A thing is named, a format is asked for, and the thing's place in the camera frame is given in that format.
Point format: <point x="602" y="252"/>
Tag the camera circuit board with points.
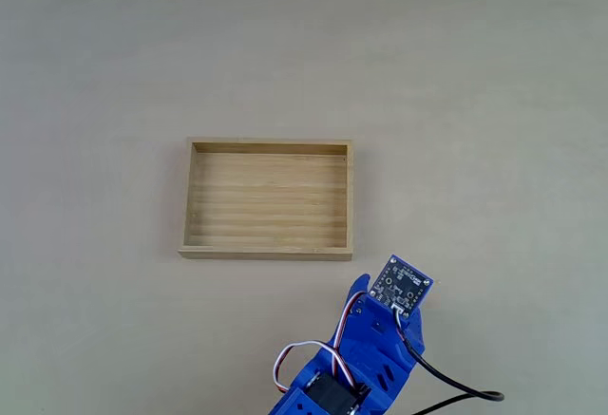
<point x="401" y="287"/>

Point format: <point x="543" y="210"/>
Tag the wooden box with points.
<point x="268" y="199"/>

